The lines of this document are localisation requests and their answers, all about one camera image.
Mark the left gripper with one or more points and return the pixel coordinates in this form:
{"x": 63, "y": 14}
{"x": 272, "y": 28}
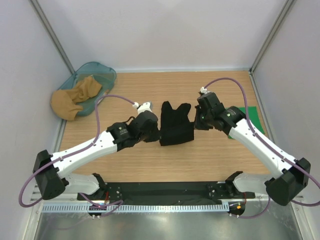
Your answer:
{"x": 155, "y": 136}

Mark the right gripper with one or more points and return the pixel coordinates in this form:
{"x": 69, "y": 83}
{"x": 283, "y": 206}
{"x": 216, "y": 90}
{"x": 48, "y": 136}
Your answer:
{"x": 197, "y": 124}

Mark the black tank top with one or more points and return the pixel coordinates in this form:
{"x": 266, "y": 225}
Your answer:
{"x": 175, "y": 126}

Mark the green tank top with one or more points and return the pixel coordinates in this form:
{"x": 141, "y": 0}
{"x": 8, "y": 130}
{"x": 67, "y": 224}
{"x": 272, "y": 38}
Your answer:
{"x": 252, "y": 117}

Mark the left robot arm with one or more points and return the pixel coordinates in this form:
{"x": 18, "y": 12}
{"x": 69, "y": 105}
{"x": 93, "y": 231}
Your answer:
{"x": 54, "y": 172}

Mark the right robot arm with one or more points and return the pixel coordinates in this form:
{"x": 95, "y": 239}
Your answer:
{"x": 288, "y": 176}

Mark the tan tank top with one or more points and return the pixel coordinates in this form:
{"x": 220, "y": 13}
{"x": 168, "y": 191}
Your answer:
{"x": 64, "y": 102}

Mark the blue plastic basket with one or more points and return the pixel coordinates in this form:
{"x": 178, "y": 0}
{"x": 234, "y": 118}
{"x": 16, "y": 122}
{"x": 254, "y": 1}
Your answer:
{"x": 104, "y": 75}

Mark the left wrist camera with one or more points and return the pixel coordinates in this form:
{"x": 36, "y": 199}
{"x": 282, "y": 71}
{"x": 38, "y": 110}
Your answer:
{"x": 146, "y": 106}

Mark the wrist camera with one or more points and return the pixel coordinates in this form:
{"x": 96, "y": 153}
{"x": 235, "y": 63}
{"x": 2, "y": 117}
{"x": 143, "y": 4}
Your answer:
{"x": 203, "y": 91}
{"x": 146, "y": 106}

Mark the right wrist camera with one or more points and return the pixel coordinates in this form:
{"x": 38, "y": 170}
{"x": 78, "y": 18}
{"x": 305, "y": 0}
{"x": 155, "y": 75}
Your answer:
{"x": 203, "y": 91}

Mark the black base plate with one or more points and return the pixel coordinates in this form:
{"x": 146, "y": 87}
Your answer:
{"x": 169, "y": 193}

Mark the white slotted cable duct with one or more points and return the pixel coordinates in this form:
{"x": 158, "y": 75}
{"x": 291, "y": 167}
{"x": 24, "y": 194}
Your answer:
{"x": 87, "y": 208}

